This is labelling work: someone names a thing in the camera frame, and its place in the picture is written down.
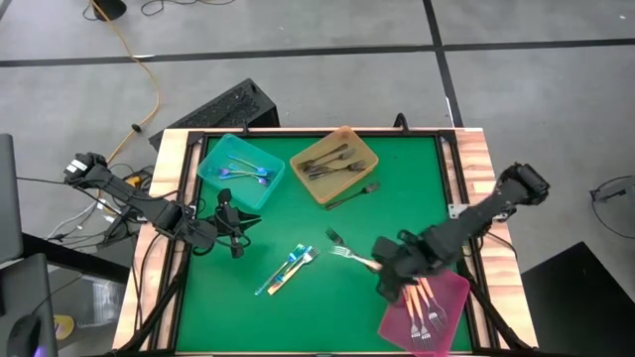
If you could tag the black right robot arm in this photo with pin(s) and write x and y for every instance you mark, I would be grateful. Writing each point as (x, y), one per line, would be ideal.
(476, 218)

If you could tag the orange plastic bin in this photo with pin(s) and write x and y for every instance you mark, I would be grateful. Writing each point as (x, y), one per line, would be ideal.
(327, 191)

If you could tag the green table mat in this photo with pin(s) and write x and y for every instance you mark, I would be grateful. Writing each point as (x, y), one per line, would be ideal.
(297, 322)

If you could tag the teal plastic bin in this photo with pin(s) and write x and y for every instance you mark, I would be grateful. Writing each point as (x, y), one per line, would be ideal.
(233, 149)

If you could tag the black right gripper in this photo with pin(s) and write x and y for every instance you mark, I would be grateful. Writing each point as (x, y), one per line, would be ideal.
(417, 258)

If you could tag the black table frame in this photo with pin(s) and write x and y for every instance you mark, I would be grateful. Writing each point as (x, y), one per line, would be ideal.
(317, 133)

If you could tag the black box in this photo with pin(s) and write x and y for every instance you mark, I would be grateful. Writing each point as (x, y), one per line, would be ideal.
(585, 307)

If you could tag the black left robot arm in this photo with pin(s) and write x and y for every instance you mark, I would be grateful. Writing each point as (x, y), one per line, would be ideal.
(144, 208)

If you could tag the black computer tower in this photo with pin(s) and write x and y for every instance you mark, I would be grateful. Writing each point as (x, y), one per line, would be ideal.
(223, 109)

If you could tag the grey metal bracket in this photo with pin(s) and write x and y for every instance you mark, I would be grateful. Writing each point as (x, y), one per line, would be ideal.
(456, 210)

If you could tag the pink plastic bin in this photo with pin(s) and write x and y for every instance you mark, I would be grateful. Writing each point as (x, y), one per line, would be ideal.
(451, 297)

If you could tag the grey monitor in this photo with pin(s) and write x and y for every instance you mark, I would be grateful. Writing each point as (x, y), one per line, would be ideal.
(10, 198)

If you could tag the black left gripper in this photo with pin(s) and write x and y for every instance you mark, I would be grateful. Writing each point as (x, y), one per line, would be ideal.
(213, 230)

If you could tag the iridescent rainbow fork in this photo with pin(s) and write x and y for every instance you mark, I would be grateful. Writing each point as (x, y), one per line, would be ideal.
(260, 181)
(260, 170)
(233, 172)
(281, 277)
(296, 254)

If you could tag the black clamp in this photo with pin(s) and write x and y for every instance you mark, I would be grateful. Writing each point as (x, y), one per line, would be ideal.
(401, 121)

